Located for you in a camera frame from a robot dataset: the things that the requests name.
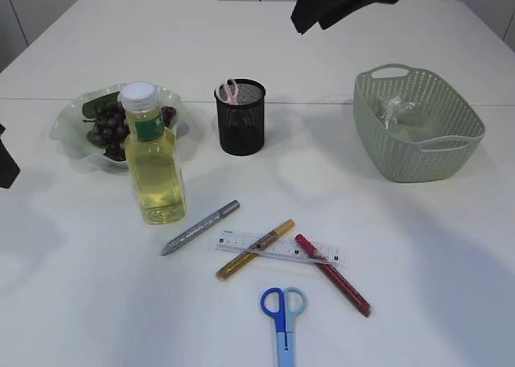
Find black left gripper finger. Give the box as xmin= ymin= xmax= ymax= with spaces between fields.
xmin=0 ymin=141 xmax=20 ymax=189

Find purple artificial grape bunch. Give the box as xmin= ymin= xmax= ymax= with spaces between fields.
xmin=83 ymin=85 xmax=177 ymax=165

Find clear plastic sheet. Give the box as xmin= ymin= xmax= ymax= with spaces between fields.
xmin=373 ymin=96 xmax=422 ymax=130

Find pink purple scissors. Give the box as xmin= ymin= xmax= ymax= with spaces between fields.
xmin=215 ymin=79 xmax=239 ymax=105

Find yellow tea bottle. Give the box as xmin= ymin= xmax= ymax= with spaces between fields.
xmin=120 ymin=81 xmax=186 ymax=225

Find blue scissors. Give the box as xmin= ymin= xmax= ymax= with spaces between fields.
xmin=260 ymin=287 xmax=307 ymax=367

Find pale green wavy plate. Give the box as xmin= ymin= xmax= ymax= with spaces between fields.
xmin=50 ymin=83 xmax=189 ymax=171

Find green plastic woven basket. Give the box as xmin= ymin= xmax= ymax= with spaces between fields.
xmin=353 ymin=64 xmax=485 ymax=183

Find black mesh pen holder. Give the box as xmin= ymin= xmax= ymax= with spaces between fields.
xmin=214 ymin=78 xmax=266 ymax=156

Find silver glitter pen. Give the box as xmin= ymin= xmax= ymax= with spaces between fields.
xmin=160 ymin=200 xmax=241 ymax=257

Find clear plastic ruler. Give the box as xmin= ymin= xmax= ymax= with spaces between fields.
xmin=214 ymin=230 xmax=347 ymax=266

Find gold glitter pen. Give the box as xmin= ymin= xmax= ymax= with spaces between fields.
xmin=216 ymin=219 xmax=295 ymax=282

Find red glitter pen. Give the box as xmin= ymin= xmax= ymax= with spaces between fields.
xmin=295 ymin=234 xmax=372 ymax=318

